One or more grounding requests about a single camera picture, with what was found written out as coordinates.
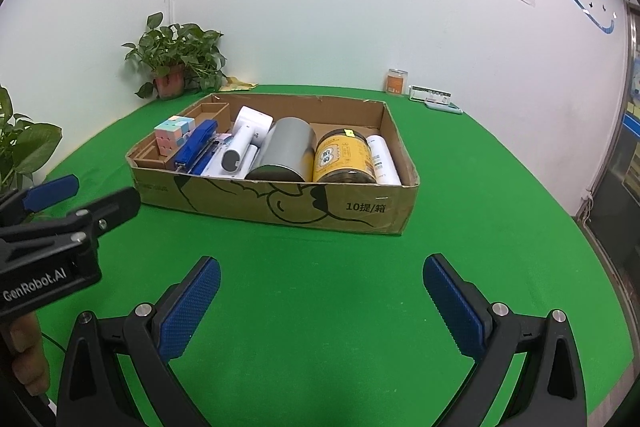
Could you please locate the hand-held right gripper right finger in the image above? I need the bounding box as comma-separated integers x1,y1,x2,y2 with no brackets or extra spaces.
422,253,586,427

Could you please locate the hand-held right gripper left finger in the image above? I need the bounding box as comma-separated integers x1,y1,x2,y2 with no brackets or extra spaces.
55,255,222,427

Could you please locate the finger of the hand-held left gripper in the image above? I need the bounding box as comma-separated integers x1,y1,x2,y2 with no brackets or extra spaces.
0,173,82,226
64,186,142,239

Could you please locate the brown cardboard box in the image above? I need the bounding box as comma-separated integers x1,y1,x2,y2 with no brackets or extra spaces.
125,93,421,236

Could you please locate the white hair dryer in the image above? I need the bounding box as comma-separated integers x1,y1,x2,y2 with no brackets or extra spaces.
221,106,274,172

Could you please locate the white plastic bottle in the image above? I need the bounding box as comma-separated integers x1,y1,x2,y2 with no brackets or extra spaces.
366,134,402,186

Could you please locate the person's left hand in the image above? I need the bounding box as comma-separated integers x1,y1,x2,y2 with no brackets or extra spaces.
10,311,52,399

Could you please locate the large-leaf green plant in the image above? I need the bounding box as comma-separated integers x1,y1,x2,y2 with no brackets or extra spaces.
0,87,63,192

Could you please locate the pastel puzzle cube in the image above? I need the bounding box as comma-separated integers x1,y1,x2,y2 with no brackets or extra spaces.
154,114,195,156

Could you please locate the blue stapler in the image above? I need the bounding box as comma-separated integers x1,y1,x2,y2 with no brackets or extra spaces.
174,119,217,172

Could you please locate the green table cloth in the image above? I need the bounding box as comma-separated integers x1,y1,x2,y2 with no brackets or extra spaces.
30,83,633,427

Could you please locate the potted plant in orange pot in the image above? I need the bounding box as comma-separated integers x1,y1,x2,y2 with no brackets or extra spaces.
122,13,228,100

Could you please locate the silver metal can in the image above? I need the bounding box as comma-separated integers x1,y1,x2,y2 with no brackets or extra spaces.
245,117,317,182

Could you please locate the yellow label jar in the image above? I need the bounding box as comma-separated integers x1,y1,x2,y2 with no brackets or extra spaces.
312,128,377,184

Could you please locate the white desk sign holder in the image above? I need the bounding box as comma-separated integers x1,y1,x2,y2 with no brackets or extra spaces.
409,85,453,105

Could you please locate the glass door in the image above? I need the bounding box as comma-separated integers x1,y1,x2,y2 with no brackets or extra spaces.
585,2,640,308

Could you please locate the small orange can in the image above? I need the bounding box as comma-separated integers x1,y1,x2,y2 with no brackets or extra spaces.
385,68,408,96

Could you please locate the thin black cable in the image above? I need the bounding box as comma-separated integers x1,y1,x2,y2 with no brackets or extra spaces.
39,331,68,355

